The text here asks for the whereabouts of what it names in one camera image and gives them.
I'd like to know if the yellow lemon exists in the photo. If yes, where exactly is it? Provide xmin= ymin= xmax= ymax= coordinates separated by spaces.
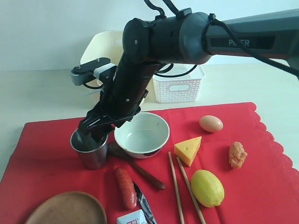
xmin=191 ymin=169 xmax=225 ymax=208

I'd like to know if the steel table knife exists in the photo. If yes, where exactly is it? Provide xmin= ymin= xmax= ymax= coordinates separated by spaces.
xmin=133 ymin=182 xmax=157 ymax=224

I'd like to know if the yellow cheese wedge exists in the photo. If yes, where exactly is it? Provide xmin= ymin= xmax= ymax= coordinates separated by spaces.
xmin=174 ymin=136 xmax=202 ymax=167

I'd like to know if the red tablecloth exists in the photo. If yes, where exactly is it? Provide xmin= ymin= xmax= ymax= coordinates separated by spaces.
xmin=0 ymin=103 xmax=299 ymax=224

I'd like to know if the brown wooden plate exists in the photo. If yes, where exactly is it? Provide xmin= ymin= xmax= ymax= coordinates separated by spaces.
xmin=26 ymin=191 xmax=107 ymax=224

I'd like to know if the red sausage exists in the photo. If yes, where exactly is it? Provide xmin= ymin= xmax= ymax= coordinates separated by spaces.
xmin=114 ymin=167 xmax=137 ymax=210

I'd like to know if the white red milk carton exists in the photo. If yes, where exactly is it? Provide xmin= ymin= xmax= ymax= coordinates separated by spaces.
xmin=116 ymin=210 xmax=148 ymax=224

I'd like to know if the orange fried chicken piece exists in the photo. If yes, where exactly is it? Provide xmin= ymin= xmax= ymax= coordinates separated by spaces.
xmin=228 ymin=141 xmax=248 ymax=169

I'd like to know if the left wooden chopstick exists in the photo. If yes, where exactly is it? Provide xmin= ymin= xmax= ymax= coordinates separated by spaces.
xmin=168 ymin=151 xmax=185 ymax=224

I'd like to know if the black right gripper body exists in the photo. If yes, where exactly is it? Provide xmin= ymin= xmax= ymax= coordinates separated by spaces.
xmin=78 ymin=90 xmax=149 ymax=134

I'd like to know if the dark wooden spoon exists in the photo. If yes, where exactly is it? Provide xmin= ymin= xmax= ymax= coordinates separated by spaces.
xmin=108 ymin=141 xmax=166 ymax=190

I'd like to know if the stainless steel cup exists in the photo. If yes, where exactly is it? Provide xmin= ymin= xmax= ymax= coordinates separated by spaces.
xmin=70 ymin=130 xmax=109 ymax=170

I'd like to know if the brown egg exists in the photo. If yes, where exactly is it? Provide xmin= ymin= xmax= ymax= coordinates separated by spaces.
xmin=199 ymin=115 xmax=223 ymax=133

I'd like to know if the wooden chopstick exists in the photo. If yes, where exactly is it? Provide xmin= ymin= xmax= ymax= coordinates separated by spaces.
xmin=168 ymin=151 xmax=185 ymax=224
xmin=176 ymin=156 xmax=206 ymax=224

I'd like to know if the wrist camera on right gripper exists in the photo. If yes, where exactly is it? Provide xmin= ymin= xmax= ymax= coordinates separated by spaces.
xmin=71 ymin=57 xmax=117 ymax=86

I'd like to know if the cream plastic storage bin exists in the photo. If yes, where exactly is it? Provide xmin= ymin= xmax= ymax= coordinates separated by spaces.
xmin=80 ymin=31 xmax=131 ymax=98

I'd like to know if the right wooden chopstick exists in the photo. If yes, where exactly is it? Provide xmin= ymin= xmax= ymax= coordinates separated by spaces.
xmin=176 ymin=156 xmax=206 ymax=224

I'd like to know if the white perforated plastic basket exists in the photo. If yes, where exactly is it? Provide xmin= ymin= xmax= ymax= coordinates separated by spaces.
xmin=153 ymin=64 xmax=205 ymax=103

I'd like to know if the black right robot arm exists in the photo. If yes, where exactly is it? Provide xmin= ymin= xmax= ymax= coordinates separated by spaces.
xmin=71 ymin=10 xmax=299 ymax=151

